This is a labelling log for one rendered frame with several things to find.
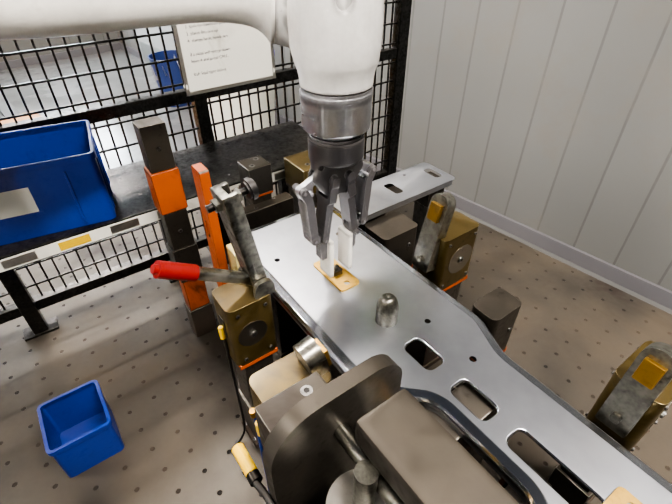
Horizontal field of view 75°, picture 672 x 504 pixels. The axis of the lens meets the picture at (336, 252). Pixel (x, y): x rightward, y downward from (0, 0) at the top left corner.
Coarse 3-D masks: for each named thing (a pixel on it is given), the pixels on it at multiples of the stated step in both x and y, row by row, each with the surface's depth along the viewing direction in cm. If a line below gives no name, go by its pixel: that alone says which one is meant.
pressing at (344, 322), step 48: (288, 240) 80; (336, 240) 80; (288, 288) 70; (336, 288) 70; (384, 288) 70; (432, 288) 70; (336, 336) 62; (384, 336) 62; (432, 336) 62; (480, 336) 62; (432, 384) 56; (480, 384) 56; (528, 384) 56; (480, 432) 50; (528, 432) 51; (576, 432) 51; (528, 480) 46; (624, 480) 47
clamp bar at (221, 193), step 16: (224, 192) 51; (240, 192) 53; (256, 192) 53; (208, 208) 52; (224, 208) 51; (240, 208) 52; (224, 224) 56; (240, 224) 54; (240, 240) 55; (240, 256) 58; (256, 256) 58; (256, 272) 59
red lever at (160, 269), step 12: (156, 264) 52; (168, 264) 52; (180, 264) 53; (192, 264) 55; (156, 276) 52; (168, 276) 52; (180, 276) 53; (192, 276) 54; (204, 276) 56; (216, 276) 57; (228, 276) 58; (240, 276) 59
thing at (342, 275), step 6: (318, 264) 74; (336, 264) 73; (318, 270) 73; (336, 270) 72; (342, 270) 72; (324, 276) 72; (336, 276) 72; (342, 276) 72; (348, 276) 72; (354, 276) 72; (336, 282) 71; (342, 282) 71; (354, 282) 71; (342, 288) 70; (348, 288) 70
